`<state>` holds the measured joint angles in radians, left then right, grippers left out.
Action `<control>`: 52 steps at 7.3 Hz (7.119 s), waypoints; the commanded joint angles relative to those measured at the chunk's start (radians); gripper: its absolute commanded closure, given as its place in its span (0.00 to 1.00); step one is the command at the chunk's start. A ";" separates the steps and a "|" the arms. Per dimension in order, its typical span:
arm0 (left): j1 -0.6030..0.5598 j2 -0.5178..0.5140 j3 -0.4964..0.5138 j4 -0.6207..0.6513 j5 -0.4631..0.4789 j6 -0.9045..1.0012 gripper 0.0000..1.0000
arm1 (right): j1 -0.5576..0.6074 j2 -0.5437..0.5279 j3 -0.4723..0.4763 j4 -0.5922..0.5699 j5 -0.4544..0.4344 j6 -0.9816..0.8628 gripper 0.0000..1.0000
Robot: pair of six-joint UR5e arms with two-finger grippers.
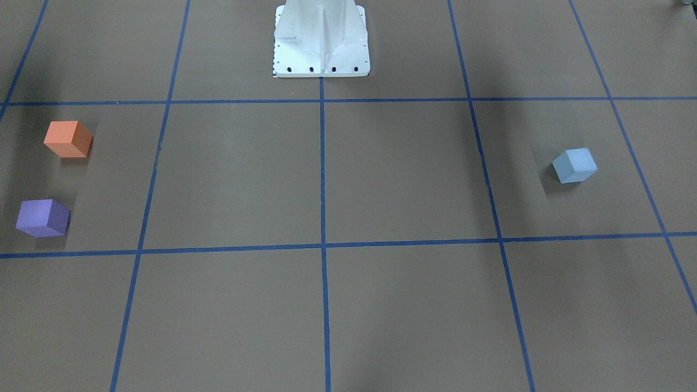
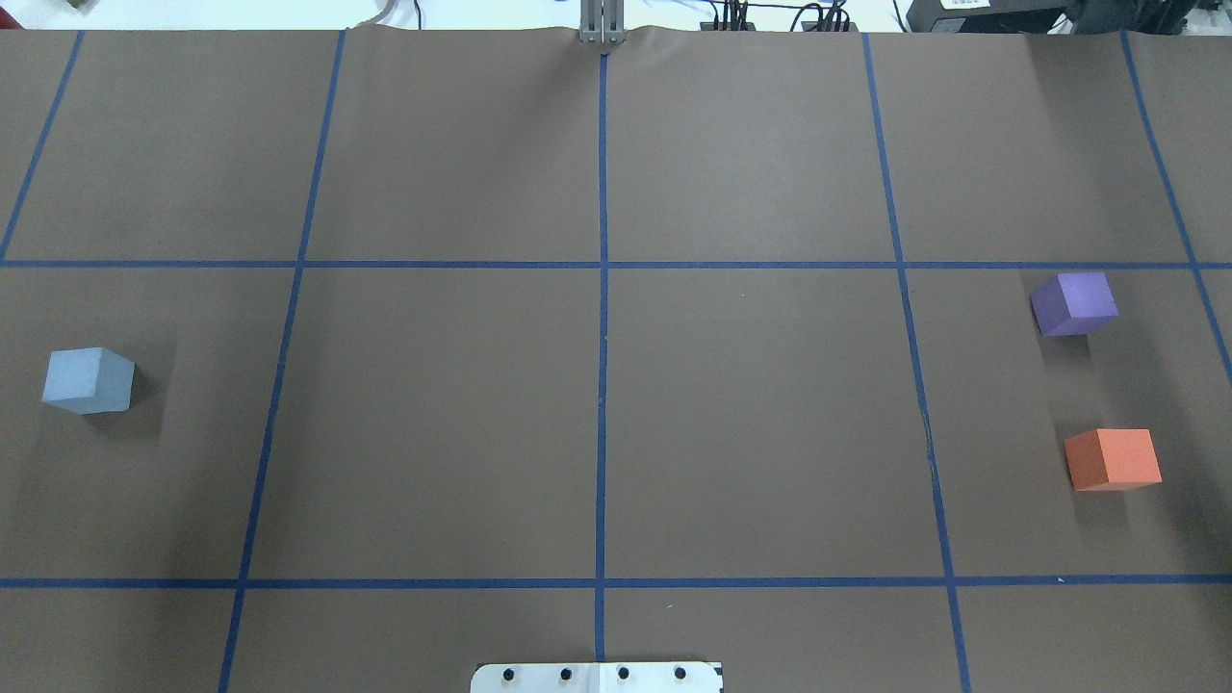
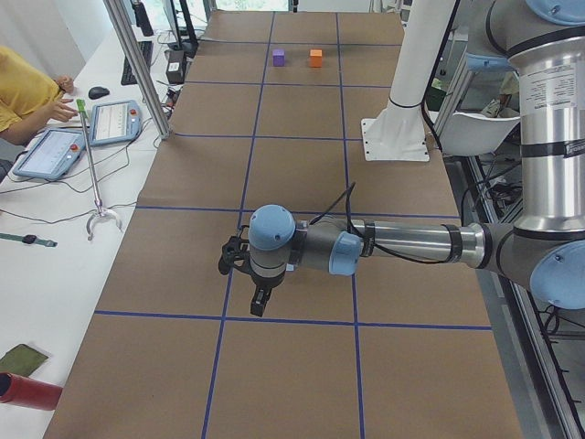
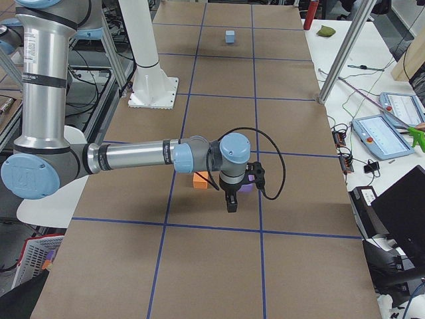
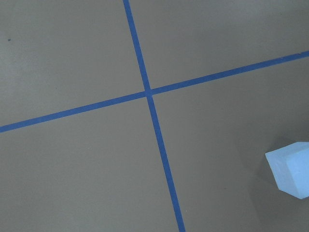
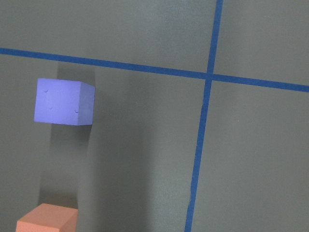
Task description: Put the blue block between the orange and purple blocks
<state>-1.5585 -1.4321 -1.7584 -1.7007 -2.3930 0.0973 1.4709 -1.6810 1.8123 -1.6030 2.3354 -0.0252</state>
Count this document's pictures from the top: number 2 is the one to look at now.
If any black power strip with plugs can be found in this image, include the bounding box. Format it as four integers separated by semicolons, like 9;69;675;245
697;16;860;35

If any purple foam block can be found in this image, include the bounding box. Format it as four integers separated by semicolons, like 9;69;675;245
1030;271;1120;338

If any light blue foam block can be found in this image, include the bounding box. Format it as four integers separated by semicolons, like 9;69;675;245
42;347;136;416

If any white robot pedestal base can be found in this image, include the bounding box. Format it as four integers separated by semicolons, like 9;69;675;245
469;661;724;692

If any silver aluminium frame post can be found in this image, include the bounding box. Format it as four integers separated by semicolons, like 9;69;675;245
579;0;626;44

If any orange foam block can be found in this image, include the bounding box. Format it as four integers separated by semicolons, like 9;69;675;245
1064;428;1162;492

